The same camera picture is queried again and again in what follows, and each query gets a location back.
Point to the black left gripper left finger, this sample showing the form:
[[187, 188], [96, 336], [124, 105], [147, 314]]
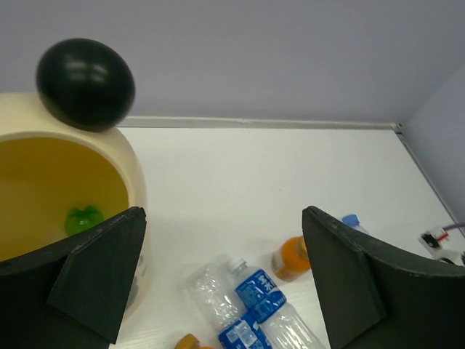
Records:
[[72, 293]]

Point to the orange juice bottle lying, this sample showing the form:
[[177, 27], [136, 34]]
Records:
[[189, 341]]

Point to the cream cat-print bin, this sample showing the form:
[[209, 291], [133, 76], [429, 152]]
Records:
[[61, 147]]

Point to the green bottle in bin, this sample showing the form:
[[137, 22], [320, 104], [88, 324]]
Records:
[[78, 220]]

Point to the blue-cap water bottle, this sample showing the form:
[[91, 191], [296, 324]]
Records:
[[351, 220]]

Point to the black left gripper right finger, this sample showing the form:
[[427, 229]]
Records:
[[375, 295]]

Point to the orange juice bottle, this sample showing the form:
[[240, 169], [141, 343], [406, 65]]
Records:
[[291, 260], [189, 341]]

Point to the clear blue-label bottle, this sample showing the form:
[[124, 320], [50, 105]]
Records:
[[210, 288]]

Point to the white-cap blue-label water bottle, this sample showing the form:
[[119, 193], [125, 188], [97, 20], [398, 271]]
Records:
[[278, 318]]

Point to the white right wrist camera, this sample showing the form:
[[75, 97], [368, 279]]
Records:
[[442, 246]]

